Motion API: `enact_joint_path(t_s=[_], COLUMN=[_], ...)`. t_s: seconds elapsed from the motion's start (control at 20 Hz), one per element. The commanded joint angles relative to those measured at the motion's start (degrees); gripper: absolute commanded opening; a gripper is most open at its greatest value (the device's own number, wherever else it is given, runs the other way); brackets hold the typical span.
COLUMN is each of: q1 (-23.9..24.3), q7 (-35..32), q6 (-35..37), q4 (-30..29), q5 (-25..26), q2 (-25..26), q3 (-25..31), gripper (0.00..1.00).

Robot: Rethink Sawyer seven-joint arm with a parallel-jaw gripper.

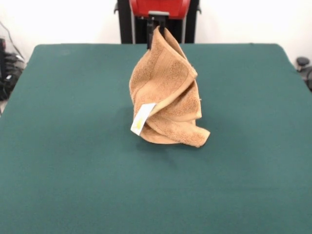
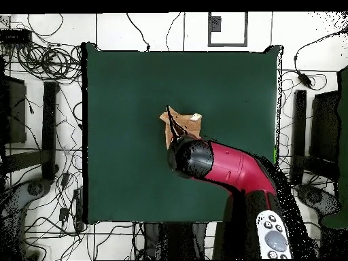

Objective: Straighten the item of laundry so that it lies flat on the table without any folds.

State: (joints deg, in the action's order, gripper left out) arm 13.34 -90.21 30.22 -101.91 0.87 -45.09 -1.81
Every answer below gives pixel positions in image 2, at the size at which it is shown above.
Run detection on flat black device box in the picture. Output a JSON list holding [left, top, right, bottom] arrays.
[[0, 29, 33, 45]]

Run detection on dark grey square plate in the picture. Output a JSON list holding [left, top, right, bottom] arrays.
[[209, 16, 222, 33]]

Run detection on black office chair base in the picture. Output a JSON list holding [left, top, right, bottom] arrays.
[[0, 177, 54, 260], [294, 183, 342, 218]]

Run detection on black power strip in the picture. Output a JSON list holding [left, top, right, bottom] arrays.
[[72, 187, 86, 232]]

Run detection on black stand leg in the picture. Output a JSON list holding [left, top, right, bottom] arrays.
[[3, 80, 60, 181], [290, 89, 339, 186]]

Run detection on dark green table cloth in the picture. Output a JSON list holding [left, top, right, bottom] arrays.
[[81, 41, 283, 225]]

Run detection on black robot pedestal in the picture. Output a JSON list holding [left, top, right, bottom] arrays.
[[142, 222, 214, 260]]

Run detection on tan terry towel white label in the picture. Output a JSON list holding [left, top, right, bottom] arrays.
[[159, 105, 203, 150]]

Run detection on grey rectangular floor frame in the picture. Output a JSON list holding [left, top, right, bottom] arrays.
[[207, 12, 249, 48]]

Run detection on black cable with plug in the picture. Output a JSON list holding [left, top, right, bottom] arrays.
[[126, 12, 151, 52]]

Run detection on small black plug adapter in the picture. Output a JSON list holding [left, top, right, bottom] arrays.
[[58, 207, 71, 222]]

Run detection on black power adapter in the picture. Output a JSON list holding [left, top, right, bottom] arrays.
[[296, 71, 314, 88]]

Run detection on coiled black cable bundle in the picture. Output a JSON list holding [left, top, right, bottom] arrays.
[[16, 43, 82, 82]]

